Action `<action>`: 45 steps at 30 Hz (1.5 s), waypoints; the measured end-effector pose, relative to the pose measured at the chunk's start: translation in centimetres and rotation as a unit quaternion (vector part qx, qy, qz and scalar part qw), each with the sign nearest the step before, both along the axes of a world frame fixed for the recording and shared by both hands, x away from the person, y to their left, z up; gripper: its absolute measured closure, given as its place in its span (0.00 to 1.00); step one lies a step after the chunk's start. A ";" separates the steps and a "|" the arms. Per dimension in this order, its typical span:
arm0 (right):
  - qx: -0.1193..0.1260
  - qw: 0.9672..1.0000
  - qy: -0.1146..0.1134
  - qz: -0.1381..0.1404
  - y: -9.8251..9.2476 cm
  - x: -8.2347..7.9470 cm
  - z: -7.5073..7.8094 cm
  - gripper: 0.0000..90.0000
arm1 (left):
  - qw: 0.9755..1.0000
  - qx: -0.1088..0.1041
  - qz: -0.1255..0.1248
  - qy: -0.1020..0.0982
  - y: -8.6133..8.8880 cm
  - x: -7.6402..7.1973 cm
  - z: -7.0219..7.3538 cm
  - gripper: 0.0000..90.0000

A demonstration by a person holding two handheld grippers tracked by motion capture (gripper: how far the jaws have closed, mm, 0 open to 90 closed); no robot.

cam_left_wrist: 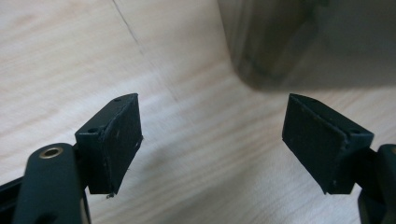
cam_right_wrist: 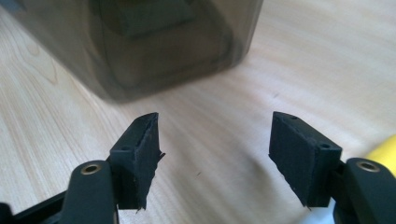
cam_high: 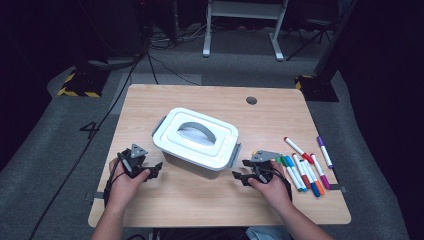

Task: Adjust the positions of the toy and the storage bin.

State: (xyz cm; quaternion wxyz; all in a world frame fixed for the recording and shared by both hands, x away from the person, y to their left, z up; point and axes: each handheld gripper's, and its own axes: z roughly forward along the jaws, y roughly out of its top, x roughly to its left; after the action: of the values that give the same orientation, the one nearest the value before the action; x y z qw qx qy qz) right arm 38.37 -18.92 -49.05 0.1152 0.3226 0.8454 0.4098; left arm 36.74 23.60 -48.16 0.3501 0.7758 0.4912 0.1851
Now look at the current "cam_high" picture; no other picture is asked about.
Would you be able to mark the purple marker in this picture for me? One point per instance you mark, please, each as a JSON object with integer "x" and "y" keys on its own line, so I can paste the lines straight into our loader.
{"x": 325, "y": 155}

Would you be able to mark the red marker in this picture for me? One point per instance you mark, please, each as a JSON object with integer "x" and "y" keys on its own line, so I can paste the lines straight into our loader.
{"x": 296, "y": 148}

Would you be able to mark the black tripod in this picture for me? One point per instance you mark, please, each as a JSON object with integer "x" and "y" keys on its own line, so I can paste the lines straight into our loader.
{"x": 313, "y": 35}

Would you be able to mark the dark blue marker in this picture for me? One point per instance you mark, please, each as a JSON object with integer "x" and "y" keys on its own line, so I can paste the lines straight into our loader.
{"x": 315, "y": 191}

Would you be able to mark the orange marker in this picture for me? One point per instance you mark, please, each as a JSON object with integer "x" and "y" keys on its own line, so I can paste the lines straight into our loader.
{"x": 320, "y": 189}

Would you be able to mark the person's light blue jeans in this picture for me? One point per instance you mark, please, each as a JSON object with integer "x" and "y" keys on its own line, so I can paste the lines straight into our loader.
{"x": 266, "y": 233}

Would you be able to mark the light blue marker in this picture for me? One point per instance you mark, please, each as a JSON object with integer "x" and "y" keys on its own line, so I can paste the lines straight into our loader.
{"x": 289, "y": 161}

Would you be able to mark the white desk frame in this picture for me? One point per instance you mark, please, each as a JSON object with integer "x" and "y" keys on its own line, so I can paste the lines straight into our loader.
{"x": 245, "y": 10}

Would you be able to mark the magenta marker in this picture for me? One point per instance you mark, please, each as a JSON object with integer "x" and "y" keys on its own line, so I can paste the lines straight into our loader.
{"x": 318, "y": 168}

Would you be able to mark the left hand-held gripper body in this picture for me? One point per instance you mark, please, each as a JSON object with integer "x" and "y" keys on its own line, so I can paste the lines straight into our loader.
{"x": 135, "y": 163}

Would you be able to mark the grey tape strip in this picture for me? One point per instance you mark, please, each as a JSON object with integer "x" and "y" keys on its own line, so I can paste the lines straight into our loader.
{"x": 340, "y": 189}
{"x": 98, "y": 195}

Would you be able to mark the vermilion marker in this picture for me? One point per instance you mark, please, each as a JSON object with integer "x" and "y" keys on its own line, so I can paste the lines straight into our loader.
{"x": 301, "y": 171}

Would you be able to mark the black stand with striped base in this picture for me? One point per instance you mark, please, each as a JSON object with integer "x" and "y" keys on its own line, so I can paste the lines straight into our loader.
{"x": 318, "y": 88}
{"x": 83, "y": 85}

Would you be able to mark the person's left hand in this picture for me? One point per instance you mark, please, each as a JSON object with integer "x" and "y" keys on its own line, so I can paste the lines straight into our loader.
{"x": 123, "y": 190}

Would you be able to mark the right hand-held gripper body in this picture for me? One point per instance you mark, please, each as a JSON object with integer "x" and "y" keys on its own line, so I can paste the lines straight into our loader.
{"x": 265, "y": 156}

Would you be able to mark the green marker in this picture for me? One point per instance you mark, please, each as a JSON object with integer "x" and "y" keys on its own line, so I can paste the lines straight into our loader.
{"x": 283, "y": 161}

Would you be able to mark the person's right hand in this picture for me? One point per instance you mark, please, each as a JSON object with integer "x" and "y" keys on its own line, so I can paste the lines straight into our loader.
{"x": 275, "y": 190}

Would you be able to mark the clear box with grey latches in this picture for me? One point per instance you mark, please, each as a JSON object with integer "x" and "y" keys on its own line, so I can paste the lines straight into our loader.
{"x": 235, "y": 155}

